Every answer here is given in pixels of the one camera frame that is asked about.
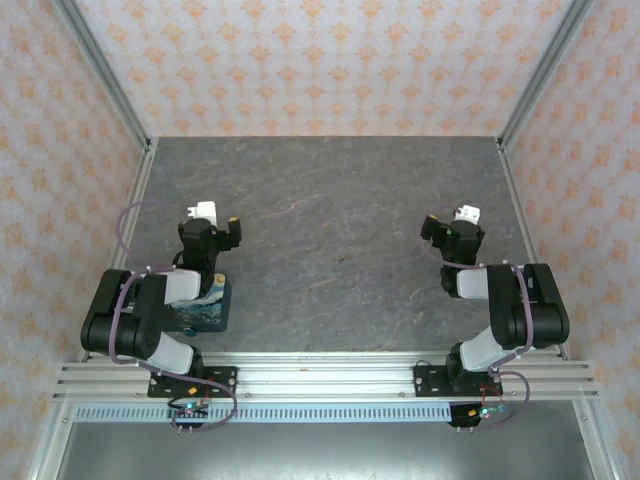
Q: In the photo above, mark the starry night painted box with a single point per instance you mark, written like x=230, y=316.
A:
x=220, y=305

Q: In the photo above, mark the small blue padlock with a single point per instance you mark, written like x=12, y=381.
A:
x=188, y=330

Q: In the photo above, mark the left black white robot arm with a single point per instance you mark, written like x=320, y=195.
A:
x=150, y=340

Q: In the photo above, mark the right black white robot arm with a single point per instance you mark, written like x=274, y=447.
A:
x=540, y=320

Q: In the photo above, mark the left controller board with leds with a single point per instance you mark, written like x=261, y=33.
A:
x=190, y=412

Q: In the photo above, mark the controller board with leds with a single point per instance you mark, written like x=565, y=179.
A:
x=480, y=414
x=190, y=412

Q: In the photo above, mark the right controller board with leds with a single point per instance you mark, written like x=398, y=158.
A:
x=480, y=414

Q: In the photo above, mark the grey metal lower panel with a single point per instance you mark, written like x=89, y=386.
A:
x=320, y=452

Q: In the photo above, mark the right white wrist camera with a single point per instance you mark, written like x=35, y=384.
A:
x=467, y=212

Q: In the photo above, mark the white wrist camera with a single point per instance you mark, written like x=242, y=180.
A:
x=467, y=212
x=205, y=210

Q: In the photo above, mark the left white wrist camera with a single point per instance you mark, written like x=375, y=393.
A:
x=205, y=210

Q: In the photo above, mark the aluminium table side rail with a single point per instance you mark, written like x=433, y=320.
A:
x=517, y=200
x=137, y=200

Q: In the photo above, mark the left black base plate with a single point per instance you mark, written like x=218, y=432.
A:
x=222, y=380

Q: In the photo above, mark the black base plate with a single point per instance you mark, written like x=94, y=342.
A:
x=430, y=380
x=222, y=380

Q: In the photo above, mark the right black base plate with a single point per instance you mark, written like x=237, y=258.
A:
x=430, y=380

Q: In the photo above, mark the aluminium mounting rail beam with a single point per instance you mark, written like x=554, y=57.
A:
x=325, y=375

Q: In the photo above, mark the aluminium frame post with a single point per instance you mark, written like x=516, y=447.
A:
x=545, y=75
x=105, y=75

